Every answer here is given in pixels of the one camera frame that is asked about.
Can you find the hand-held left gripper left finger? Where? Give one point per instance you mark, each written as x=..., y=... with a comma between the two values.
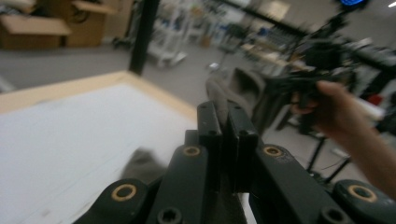
x=210, y=124

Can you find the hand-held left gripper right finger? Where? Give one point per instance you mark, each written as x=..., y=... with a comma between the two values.
x=241, y=149

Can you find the white foam mat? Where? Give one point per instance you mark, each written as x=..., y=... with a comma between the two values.
x=77, y=140

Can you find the open cardboard box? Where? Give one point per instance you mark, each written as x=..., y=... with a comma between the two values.
x=31, y=31

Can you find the dark olive printed t-shirt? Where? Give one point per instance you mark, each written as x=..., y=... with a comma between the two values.
x=218, y=93

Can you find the black tripod stand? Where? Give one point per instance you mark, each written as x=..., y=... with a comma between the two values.
x=317, y=155

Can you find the tall printed cardboard box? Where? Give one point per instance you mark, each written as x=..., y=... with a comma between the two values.
x=90, y=21

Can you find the black metal post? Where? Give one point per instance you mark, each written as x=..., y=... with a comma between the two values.
x=143, y=34

